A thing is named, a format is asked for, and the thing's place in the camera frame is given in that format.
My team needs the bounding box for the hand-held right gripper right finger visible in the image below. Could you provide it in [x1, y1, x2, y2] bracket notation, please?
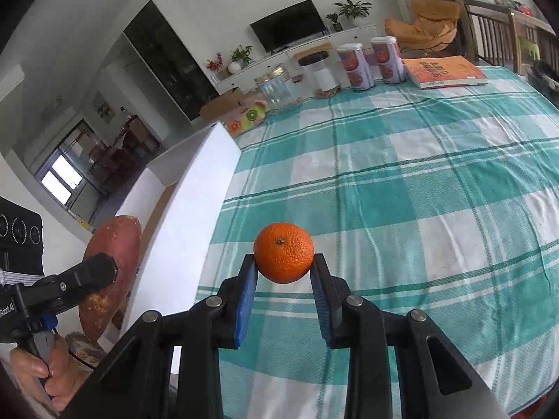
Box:
[309, 253, 511, 419]

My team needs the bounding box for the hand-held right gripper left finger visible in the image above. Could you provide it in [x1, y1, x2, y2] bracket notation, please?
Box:
[61, 253, 259, 419]

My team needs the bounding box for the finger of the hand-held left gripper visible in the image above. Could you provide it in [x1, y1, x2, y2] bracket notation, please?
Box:
[31, 253, 120, 316]

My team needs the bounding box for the large sweet potato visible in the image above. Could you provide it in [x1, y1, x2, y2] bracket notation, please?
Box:
[79, 215, 143, 345]

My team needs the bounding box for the small orange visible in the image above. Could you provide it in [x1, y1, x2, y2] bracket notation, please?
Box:
[253, 222, 315, 284]

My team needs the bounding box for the white cardboard box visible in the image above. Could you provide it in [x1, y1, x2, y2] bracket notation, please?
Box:
[116, 122, 244, 378]

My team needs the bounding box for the person's left hand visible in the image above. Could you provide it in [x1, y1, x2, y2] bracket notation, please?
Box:
[9, 333, 95, 412]

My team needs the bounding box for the teal checked tablecloth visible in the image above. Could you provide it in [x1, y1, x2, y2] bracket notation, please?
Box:
[170, 66, 559, 419]

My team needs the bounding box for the fruit print tissue box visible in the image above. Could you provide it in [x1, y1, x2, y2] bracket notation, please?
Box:
[224, 100, 268, 135]

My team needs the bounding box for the brown cardboard box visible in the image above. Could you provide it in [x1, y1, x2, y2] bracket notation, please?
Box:
[198, 89, 246, 124]

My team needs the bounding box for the clear glass jar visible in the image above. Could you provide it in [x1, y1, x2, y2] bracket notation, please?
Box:
[254, 65, 300, 112]

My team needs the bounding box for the white canister with black lid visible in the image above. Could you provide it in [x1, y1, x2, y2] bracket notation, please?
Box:
[298, 51, 340, 97]

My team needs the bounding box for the dark display cabinet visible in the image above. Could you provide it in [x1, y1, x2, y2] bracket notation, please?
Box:
[123, 0, 220, 122]

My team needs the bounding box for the red label jar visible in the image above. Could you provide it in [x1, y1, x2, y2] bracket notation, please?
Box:
[337, 43, 375, 93]
[370, 36, 407, 85]

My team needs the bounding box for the red flower arrangement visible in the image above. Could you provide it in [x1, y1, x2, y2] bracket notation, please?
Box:
[206, 53, 226, 80]

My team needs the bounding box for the white television cabinet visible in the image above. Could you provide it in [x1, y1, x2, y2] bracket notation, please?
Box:
[212, 24, 380, 95]

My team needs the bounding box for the green plant in white vase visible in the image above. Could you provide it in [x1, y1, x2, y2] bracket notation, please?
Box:
[228, 45, 254, 75]

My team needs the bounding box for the wooden stool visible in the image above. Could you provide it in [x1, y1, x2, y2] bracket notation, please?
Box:
[292, 43, 333, 60]

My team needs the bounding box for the orange book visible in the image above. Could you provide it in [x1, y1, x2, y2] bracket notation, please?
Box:
[402, 55, 489, 90]

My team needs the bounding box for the black television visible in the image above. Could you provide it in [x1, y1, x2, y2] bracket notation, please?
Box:
[250, 0, 329, 53]

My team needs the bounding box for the large green potted plant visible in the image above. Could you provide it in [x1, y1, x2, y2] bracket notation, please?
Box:
[333, 0, 373, 28]

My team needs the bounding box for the orange beanbag chair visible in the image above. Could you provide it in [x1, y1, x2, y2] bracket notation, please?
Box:
[384, 0, 464, 56]

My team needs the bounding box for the dark wooden chair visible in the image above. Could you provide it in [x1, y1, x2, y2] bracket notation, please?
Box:
[463, 0, 517, 69]

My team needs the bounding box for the green plastic stool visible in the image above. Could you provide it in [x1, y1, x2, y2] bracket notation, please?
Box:
[515, 35, 543, 76]

